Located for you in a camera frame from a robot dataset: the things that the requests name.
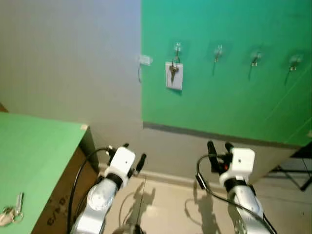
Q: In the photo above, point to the silver key bunch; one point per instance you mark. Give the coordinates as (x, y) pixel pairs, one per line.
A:
(9, 213)

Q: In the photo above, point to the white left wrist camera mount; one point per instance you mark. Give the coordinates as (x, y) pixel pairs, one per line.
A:
(122, 161)

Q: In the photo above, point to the clear wall hook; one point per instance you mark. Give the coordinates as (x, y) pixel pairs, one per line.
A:
(294, 62)
(255, 58)
(178, 47)
(219, 51)

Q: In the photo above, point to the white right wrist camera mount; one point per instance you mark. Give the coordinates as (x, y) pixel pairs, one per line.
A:
(242, 161)

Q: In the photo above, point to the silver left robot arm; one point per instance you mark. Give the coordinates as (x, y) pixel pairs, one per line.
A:
(100, 200)

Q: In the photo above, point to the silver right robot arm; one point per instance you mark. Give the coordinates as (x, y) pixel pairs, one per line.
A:
(243, 200)

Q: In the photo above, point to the green wall board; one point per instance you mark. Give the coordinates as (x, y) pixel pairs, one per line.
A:
(234, 97)

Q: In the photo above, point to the green table cover sheet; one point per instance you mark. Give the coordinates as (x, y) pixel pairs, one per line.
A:
(34, 161)

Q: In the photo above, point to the brown cardboard box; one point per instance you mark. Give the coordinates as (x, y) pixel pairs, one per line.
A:
(61, 200)

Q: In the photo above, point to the black metal frame table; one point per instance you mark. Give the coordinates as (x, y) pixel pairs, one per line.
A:
(304, 151)

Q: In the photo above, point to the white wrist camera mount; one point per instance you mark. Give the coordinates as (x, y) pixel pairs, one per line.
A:
(242, 161)
(122, 161)

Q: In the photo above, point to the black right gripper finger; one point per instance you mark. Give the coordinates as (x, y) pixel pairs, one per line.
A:
(228, 146)
(212, 153)

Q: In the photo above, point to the key with white tag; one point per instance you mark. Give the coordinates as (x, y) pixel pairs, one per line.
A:
(174, 74)

